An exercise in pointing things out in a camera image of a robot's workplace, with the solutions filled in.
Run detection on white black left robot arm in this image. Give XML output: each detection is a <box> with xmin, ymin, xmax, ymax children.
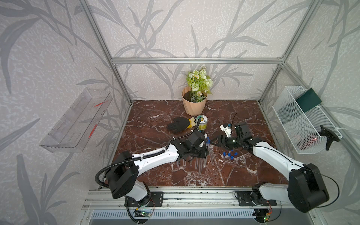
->
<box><xmin>105</xmin><ymin>130</ymin><xmax>209</xmax><ymax>203</ymax></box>

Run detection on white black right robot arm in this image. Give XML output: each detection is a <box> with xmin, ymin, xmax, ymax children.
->
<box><xmin>210</xmin><ymin>123</ymin><xmax>330</xmax><ymax>213</ymax></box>

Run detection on black work glove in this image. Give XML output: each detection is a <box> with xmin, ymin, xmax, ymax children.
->
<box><xmin>166</xmin><ymin>117</ymin><xmax>196</xmax><ymax>133</ymax></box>

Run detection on green yellow labelled round tin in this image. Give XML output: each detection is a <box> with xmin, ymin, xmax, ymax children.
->
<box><xmin>196</xmin><ymin>115</ymin><xmax>208</xmax><ymax>130</ymax></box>

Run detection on beige ribbed flower pot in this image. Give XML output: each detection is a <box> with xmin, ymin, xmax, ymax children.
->
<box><xmin>181</xmin><ymin>87</ymin><xmax>207</xmax><ymax>116</ymax></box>

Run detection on green white artificial flowers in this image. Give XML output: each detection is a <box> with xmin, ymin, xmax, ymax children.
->
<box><xmin>187</xmin><ymin>66</ymin><xmax>213</xmax><ymax>103</ymax></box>

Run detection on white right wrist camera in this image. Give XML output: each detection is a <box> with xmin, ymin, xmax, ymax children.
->
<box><xmin>220</xmin><ymin>125</ymin><xmax>232</xmax><ymax>138</ymax></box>

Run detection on black corrugated cable conduit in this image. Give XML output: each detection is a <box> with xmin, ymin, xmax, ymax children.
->
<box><xmin>95</xmin><ymin>147</ymin><xmax>167</xmax><ymax>188</ymax></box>

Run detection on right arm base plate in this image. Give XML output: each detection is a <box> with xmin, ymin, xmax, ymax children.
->
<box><xmin>234</xmin><ymin>190</ymin><xmax>278</xmax><ymax>207</ymax></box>

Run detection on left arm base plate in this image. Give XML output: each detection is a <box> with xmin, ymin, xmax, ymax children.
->
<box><xmin>125</xmin><ymin>191</ymin><xmax>164</xmax><ymax>207</ymax></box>

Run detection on white wire mesh basket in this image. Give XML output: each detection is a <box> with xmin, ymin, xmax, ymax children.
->
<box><xmin>273</xmin><ymin>86</ymin><xmax>343</xmax><ymax>154</ymax></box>

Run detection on aluminium frame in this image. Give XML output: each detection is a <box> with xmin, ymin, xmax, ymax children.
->
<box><xmin>84</xmin><ymin>1</ymin><xmax>360</xmax><ymax>212</ymax></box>

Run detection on clear plastic wall shelf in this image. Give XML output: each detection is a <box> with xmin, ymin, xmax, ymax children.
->
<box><xmin>40</xmin><ymin>88</ymin><xmax>113</xmax><ymax>153</ymax></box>

